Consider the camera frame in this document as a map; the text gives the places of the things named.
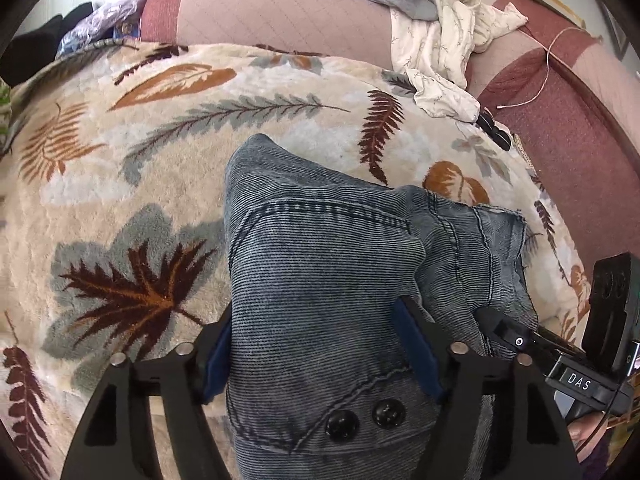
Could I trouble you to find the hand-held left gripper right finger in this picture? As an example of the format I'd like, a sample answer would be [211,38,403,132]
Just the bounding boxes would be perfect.
[395,296,583,480]

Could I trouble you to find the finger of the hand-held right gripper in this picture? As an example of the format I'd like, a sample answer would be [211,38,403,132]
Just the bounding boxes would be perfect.
[475,306,586,366]

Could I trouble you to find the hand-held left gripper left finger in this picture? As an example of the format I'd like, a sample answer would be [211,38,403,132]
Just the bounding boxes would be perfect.
[60,302,234,480]

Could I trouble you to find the blue denim pants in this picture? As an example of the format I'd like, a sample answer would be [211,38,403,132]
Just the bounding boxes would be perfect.
[222,132,541,480]

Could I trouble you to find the person's right hand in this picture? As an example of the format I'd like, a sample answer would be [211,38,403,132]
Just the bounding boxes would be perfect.
[567,417,608,461]

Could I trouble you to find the black plastic object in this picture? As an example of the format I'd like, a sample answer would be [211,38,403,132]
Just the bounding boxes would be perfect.
[475,112,513,153]

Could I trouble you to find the leaf print fleece blanket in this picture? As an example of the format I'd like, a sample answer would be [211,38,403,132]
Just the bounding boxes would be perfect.
[0,40,593,480]

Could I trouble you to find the white floral cloth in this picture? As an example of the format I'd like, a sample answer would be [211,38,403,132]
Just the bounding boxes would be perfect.
[390,0,530,123]

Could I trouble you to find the green patterned cloth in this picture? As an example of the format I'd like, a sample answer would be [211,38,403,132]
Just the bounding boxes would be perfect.
[0,85,13,136]

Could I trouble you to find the purple patterned cloth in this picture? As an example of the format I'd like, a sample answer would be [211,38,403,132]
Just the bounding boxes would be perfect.
[55,0,151,58]

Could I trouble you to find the black cloth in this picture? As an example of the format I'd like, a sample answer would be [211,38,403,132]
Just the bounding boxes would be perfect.
[0,2,96,88]

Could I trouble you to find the thin white cable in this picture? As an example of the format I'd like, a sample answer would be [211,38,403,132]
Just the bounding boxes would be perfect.
[497,27,601,111]

